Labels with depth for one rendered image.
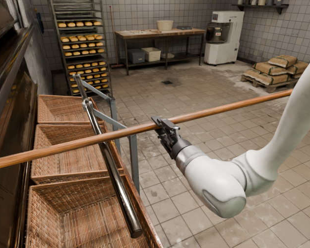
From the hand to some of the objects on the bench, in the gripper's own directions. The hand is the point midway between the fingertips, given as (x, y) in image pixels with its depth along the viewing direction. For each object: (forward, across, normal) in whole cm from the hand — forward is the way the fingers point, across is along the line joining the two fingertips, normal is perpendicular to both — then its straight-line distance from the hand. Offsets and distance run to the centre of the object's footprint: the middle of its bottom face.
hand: (158, 124), depth 80 cm
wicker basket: (-2, +61, -32) cm, 69 cm away
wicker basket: (+118, +61, -30) cm, 136 cm away
